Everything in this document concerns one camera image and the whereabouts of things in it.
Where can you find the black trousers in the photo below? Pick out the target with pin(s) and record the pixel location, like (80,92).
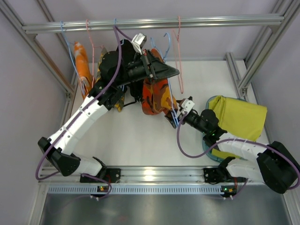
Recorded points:
(127,49)

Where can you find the blue hanger with camouflage trousers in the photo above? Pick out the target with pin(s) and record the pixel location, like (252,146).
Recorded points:
(164,57)

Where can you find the green yellow camouflage trousers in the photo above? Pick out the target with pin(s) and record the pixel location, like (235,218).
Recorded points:
(120,103)

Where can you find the aluminium frame left post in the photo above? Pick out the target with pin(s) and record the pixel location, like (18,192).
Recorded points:
(33,91)

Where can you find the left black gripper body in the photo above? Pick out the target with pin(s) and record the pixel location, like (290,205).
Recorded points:
(148,66)

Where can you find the pink wire hanger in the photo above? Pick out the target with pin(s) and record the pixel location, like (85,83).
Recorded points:
(177,54)
(93,50)

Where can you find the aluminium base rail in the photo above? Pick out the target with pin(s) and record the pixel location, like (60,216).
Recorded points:
(136,175)

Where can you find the aluminium frame post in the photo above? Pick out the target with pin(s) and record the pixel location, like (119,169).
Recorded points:
(260,50)
(33,91)

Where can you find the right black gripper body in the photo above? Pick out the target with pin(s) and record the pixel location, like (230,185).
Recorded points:
(182,116)

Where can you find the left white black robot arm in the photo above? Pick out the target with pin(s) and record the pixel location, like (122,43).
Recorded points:
(58,148)

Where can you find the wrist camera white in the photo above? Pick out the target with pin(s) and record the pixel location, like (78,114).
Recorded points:
(138,42)
(188,109)

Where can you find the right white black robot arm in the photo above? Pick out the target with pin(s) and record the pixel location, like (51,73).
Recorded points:
(271,164)

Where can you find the orange white trousers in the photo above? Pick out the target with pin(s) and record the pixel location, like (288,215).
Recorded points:
(83,70)

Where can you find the blue hanger with black trousers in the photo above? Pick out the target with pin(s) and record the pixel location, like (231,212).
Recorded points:
(115,20)

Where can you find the orange red camouflage trousers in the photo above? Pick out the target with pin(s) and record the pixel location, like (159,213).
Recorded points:
(156,98)

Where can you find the aluminium frame right post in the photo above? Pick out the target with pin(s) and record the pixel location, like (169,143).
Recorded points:
(260,50)

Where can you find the aluminium hanging rail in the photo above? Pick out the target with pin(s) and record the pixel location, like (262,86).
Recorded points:
(164,23)

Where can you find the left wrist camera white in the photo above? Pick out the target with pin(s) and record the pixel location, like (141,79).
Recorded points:
(138,42)

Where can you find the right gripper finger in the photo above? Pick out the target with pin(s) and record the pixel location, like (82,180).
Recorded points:
(171,120)
(185,102)

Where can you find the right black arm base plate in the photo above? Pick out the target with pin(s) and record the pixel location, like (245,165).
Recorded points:
(216,175)

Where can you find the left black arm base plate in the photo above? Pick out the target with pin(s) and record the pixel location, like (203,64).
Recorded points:
(111,175)

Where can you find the blue wire hanger leftmost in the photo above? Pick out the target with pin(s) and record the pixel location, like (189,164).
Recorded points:
(71,57)

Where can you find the grey slotted cable duct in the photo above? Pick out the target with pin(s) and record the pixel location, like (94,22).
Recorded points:
(140,189)

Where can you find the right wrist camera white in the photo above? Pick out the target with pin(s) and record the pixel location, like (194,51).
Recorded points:
(188,109)

